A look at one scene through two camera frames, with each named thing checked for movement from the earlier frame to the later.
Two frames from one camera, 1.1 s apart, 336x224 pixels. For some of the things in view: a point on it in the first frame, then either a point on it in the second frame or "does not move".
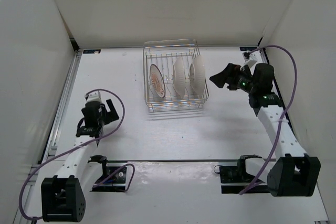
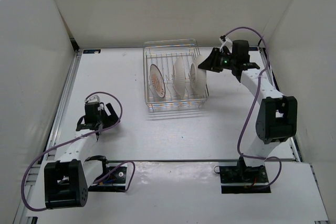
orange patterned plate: [157, 80] does not move
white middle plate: [179, 77] does not move
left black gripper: [111, 115] does not move
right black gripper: [229, 75] → [211, 63]
